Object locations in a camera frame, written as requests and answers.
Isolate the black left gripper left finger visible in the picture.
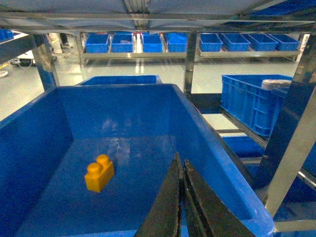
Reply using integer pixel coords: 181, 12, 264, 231
135, 153, 183, 237

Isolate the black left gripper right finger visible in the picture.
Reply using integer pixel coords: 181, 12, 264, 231
183, 159, 254, 237

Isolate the large blue bin left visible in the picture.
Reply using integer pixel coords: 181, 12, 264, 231
0, 84, 274, 237

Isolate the blue crate behind right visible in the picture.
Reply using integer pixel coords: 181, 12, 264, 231
221, 75, 292, 137

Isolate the yellow toy building block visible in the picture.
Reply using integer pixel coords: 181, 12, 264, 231
84, 154, 115, 193

